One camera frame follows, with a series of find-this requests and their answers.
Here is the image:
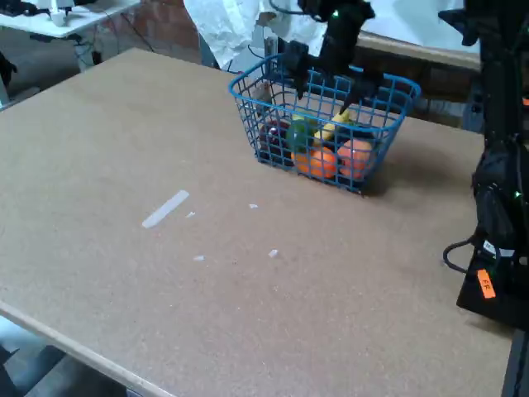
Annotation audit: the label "toy orange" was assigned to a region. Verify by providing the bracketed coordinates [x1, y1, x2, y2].
[291, 146, 336, 180]

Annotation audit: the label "orange label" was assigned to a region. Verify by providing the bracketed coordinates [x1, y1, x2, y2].
[476, 268, 497, 300]

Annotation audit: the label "white desk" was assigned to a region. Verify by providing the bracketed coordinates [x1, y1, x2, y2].
[0, 0, 141, 41]

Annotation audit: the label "black toy grapes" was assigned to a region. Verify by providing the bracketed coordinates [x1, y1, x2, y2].
[258, 118, 295, 167]

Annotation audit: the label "long white tape strip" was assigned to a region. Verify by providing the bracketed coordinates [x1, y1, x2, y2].
[141, 189, 190, 229]

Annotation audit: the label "yellow toy banana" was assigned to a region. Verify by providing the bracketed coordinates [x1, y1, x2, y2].
[312, 109, 352, 148]

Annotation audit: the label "black base cable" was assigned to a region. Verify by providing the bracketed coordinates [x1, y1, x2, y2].
[442, 235, 484, 275]

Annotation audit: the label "dark green toy fruit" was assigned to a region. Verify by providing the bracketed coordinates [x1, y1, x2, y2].
[351, 122, 379, 146]

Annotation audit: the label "round green toy fruit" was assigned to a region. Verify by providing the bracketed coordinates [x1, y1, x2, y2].
[285, 119, 317, 155]

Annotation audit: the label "red toy pomegranate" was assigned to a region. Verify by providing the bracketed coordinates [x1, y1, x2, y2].
[336, 138, 378, 181]

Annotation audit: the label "small grey object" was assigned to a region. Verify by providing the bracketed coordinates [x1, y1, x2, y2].
[252, 81, 274, 105]

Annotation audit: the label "brown wooden bench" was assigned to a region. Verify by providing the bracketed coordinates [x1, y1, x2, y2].
[355, 31, 485, 130]

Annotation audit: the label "blue wire basket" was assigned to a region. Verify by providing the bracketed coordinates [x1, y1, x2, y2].
[228, 52, 422, 195]

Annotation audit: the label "looped black camera cable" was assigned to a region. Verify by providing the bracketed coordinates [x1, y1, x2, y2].
[269, 0, 307, 17]

